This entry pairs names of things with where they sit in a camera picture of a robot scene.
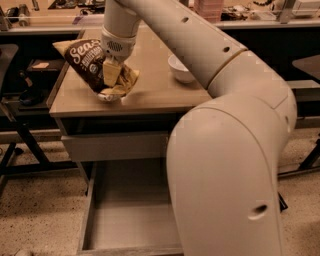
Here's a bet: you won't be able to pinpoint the black wheeled stand base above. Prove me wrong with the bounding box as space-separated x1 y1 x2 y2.
278 138 320 212

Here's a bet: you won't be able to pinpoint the closed grey top drawer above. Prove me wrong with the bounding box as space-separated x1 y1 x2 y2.
61 132 168 162

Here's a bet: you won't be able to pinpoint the dark box on shelf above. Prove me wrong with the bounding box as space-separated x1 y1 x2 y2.
27 59 65 82

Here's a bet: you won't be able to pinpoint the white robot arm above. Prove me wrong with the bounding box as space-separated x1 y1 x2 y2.
102 0 297 256

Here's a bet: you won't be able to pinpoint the brown sea salt chip bag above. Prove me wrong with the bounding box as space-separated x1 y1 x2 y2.
53 39 139 102

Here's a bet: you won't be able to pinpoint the black chair left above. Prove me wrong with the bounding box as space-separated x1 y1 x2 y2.
0 44 19 98

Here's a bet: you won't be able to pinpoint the grey drawer cabinet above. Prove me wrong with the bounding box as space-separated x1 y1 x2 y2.
46 25 214 188

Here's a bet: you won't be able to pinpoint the pink stacked containers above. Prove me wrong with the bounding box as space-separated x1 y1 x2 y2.
194 0 224 23

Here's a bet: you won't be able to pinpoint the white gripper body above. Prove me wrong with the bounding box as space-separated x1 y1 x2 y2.
101 28 136 62

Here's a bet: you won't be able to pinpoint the open grey middle drawer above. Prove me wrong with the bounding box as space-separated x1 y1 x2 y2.
76 158 184 256

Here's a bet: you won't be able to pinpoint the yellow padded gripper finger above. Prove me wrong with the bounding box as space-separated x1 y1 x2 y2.
103 58 122 87

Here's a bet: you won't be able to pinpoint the black metal frame left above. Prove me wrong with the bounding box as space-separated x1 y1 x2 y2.
0 102 81 190

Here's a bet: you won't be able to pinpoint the white ceramic bowl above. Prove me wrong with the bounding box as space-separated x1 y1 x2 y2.
168 54 195 84

